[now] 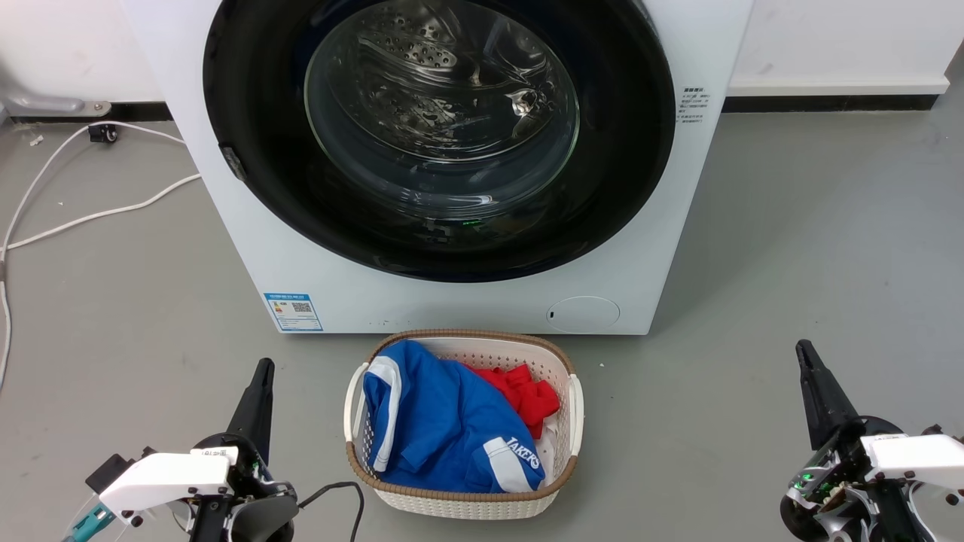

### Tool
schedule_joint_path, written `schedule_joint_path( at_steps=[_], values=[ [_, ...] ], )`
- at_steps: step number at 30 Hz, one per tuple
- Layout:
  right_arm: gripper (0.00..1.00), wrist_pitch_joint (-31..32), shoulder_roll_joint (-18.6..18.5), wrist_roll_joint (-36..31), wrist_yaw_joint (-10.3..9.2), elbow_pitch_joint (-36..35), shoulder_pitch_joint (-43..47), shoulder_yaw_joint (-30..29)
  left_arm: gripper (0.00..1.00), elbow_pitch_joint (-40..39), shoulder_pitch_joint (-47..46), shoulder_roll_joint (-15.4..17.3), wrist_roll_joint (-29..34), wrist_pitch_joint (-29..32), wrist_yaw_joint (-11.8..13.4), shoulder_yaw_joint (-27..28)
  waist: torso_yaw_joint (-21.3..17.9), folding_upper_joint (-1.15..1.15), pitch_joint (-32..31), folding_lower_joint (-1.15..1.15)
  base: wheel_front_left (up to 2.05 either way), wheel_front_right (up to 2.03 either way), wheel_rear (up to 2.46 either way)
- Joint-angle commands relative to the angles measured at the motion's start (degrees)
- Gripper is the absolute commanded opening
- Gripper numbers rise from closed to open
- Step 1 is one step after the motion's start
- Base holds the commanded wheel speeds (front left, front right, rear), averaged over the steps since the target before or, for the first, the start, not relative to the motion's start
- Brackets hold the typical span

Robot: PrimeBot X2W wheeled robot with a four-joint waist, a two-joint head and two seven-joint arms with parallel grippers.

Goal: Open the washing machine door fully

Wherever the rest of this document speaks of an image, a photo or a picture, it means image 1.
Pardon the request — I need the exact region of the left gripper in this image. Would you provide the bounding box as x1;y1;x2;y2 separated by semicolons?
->
188;359;300;542

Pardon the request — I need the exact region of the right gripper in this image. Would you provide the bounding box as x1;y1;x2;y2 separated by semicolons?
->
779;340;920;542

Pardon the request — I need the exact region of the round black glass washer door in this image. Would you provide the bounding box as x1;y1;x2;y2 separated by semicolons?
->
202;0;676;283

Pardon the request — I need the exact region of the white front-load washing machine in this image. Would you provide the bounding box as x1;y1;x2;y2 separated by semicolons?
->
120;0;754;336

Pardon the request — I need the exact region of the blue energy label sticker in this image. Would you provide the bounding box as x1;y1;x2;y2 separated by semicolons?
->
264;292;325;333

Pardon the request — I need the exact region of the blue Lakers jersey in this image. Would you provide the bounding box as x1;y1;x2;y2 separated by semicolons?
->
361;339;547;495

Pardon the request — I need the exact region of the cream perforated laundry basket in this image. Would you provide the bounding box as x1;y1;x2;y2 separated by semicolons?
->
343;329;585;520

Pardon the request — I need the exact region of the round white filter cover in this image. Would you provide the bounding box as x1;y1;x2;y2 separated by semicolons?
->
546;295;621;334

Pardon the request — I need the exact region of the red garment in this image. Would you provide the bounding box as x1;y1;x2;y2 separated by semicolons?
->
471;364;562;440

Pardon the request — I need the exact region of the perforated steel washer drum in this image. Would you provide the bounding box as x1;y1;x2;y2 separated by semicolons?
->
305;0;581;208

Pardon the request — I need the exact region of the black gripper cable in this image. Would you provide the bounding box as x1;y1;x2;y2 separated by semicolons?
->
296;482;366;542

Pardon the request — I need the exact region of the thick white floor cable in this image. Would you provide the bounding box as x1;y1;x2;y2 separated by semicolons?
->
0;173;202;253

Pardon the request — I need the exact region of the thin white floor cable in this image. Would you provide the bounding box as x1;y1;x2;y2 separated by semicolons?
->
0;120;186;392

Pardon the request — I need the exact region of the grey metal floor bracket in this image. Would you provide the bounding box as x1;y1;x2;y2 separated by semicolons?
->
0;75;112;118

